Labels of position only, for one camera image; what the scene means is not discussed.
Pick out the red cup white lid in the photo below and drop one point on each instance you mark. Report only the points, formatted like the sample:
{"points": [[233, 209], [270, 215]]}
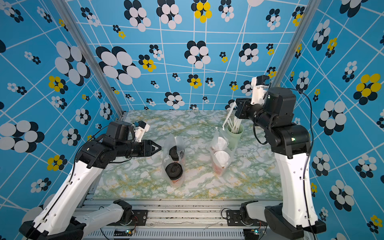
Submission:
{"points": [[221, 144]]}

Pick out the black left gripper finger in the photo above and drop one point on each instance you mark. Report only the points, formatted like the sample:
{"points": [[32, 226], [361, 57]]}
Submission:
{"points": [[155, 145], [155, 150]]}

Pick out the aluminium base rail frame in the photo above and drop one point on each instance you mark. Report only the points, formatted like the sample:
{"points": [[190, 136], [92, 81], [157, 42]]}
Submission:
{"points": [[194, 219]]}

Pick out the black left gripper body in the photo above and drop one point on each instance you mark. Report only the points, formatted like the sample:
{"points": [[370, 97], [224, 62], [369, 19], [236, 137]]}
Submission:
{"points": [[141, 148]]}

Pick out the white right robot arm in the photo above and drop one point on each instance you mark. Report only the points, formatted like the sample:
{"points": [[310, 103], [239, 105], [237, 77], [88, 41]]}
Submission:
{"points": [[292, 146]]}

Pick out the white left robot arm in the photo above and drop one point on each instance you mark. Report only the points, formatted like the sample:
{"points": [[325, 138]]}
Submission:
{"points": [[57, 221]]}

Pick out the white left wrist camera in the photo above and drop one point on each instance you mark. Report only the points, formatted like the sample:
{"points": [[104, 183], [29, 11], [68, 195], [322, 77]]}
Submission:
{"points": [[140, 129]]}

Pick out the white paper straw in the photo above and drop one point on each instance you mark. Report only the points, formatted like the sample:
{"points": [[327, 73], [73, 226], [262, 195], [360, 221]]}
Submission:
{"points": [[216, 132], [232, 106]]}

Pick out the white paper straws bundle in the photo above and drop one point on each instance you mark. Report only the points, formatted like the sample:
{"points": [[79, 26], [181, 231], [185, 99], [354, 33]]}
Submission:
{"points": [[235, 125]]}

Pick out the green straw holder cup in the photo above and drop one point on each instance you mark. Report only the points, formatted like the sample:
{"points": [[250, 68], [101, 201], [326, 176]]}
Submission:
{"points": [[233, 139]]}

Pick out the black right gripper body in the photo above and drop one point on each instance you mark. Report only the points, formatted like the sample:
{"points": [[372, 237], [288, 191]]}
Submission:
{"points": [[244, 114]]}

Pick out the translucent plastic carrier bag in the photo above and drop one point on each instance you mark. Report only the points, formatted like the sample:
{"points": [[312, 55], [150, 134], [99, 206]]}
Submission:
{"points": [[212, 150]]}

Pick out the aluminium left corner post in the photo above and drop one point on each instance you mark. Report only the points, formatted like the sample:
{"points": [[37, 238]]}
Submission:
{"points": [[79, 38]]}

